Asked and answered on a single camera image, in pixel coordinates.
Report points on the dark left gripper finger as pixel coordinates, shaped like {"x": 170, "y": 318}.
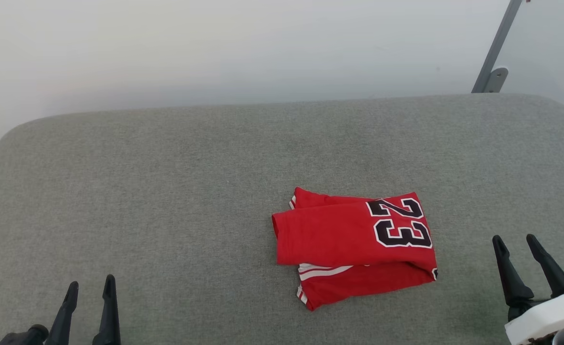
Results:
{"x": 109, "y": 321}
{"x": 63, "y": 321}

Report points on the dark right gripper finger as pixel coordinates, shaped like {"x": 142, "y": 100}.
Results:
{"x": 552, "y": 270}
{"x": 512, "y": 280}

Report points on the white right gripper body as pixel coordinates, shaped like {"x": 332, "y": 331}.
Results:
{"x": 545, "y": 318}

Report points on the red basketball jersey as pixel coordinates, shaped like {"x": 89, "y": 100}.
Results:
{"x": 339, "y": 235}

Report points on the grey fabric sofa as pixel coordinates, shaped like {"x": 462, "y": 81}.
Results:
{"x": 166, "y": 201}

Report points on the grey metal bar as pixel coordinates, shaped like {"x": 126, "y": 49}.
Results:
{"x": 497, "y": 43}

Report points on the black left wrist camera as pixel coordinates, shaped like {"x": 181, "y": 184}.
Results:
{"x": 28, "y": 336}

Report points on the grey metal bracket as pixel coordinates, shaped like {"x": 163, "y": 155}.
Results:
{"x": 496, "y": 80}

